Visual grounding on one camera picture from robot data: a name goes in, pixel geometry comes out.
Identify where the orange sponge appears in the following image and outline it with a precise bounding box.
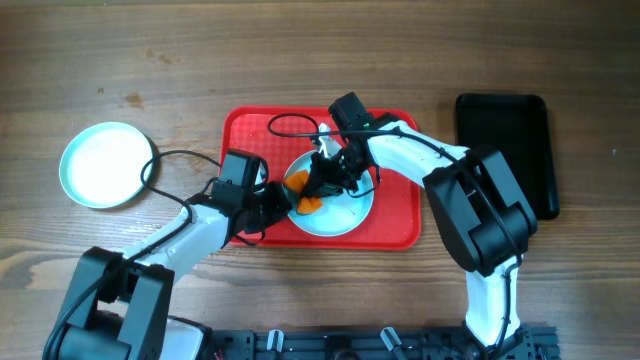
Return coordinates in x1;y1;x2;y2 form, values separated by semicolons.
284;170;323;215

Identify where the light blue plate front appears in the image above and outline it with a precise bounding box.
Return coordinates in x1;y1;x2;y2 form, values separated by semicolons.
282;149;375;238

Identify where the light blue plate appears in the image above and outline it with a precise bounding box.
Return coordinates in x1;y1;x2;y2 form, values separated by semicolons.
282;149;375;238
59;122;154;209

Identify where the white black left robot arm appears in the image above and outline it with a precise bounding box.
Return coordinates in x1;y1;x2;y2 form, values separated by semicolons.
42;149;291;359

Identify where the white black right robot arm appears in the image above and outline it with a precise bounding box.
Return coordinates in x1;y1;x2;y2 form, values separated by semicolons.
301;93;537;358

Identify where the red plastic tray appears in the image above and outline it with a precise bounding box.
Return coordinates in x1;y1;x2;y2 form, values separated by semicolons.
221;106;422;250

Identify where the black rectangular tray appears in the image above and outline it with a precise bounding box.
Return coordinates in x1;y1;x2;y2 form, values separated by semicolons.
455;93;560;220

